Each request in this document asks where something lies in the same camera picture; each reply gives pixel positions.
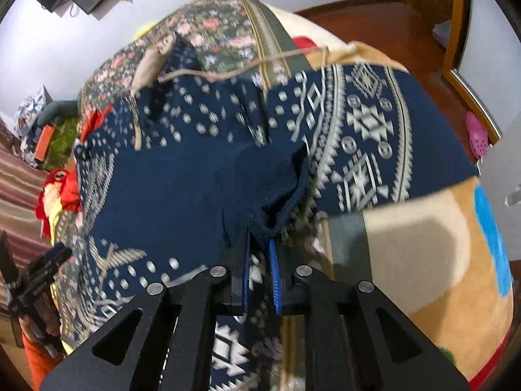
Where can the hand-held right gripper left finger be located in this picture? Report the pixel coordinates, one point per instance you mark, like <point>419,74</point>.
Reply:
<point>245,285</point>

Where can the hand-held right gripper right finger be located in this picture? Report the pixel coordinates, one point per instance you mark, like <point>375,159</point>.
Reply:
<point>274,285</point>

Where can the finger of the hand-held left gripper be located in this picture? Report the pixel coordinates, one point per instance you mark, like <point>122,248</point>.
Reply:
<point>8,258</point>
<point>55,258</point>

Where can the navy patterned garment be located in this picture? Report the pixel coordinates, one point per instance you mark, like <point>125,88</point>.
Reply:
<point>183,179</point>

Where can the red plush toy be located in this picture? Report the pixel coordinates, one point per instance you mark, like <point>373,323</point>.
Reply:
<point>57,195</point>

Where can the striped brown curtain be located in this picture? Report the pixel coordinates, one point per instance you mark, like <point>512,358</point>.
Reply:
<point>20,195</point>

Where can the orange box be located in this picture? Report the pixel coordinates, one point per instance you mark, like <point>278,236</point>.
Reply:
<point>44,142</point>

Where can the red cloth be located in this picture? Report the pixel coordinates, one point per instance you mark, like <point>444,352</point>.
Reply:
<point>95,122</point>

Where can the grey plush toy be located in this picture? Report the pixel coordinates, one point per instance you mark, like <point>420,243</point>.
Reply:
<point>57,110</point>

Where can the tan cartoon fleece blanket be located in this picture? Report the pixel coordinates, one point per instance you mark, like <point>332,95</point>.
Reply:
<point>427,293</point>

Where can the silver printed bag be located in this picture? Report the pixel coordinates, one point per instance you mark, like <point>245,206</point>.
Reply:
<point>30,106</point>

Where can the yellow plastic item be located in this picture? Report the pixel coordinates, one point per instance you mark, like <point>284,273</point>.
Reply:
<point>144,29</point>

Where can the white panel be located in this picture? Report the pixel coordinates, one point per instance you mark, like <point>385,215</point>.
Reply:
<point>498,179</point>

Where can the dark floral blanket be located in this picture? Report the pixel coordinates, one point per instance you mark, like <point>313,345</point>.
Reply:
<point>228,36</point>

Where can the pink clog shoe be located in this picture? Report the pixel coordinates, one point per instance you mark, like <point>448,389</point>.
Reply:
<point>476,134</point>

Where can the grey cloth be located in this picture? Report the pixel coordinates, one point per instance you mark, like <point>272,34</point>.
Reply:
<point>443,32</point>

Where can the wooden framed mirror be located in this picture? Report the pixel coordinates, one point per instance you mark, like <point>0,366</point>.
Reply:
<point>476,49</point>

